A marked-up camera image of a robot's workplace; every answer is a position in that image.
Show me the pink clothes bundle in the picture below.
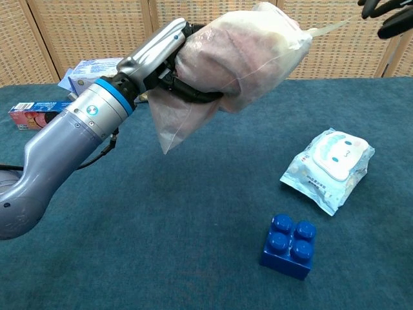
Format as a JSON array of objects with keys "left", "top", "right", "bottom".
[{"left": 176, "top": 3, "right": 312, "bottom": 114}]

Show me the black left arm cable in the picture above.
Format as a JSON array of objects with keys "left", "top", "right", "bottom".
[{"left": 0, "top": 127, "right": 120, "bottom": 172}]

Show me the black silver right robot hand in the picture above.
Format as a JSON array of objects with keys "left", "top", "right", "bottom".
[{"left": 357, "top": 0, "right": 413, "bottom": 40}]

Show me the light blue cartoon wipes pack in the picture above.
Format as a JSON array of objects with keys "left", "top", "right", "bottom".
[{"left": 279, "top": 127, "right": 376, "bottom": 217}]

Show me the white blue tissue pack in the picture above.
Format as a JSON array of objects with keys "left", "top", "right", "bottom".
[{"left": 57, "top": 57, "right": 125, "bottom": 96}]

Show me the teal table mat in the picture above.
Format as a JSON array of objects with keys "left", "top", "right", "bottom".
[{"left": 0, "top": 76, "right": 413, "bottom": 310}]

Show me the translucent plastic zip bag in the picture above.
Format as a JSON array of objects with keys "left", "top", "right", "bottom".
[{"left": 146, "top": 1, "right": 356, "bottom": 155}]

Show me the bamboo folding screen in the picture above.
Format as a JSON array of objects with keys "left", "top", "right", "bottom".
[{"left": 0, "top": 0, "right": 413, "bottom": 88}]

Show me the blue toothpaste box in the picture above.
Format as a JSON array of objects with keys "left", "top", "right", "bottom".
[{"left": 8, "top": 100, "right": 74, "bottom": 132}]

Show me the blue toy building block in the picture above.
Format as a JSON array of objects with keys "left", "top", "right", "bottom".
[{"left": 259, "top": 213, "right": 317, "bottom": 281}]

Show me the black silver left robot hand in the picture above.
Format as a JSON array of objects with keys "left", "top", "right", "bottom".
[{"left": 116, "top": 17, "right": 225, "bottom": 104}]

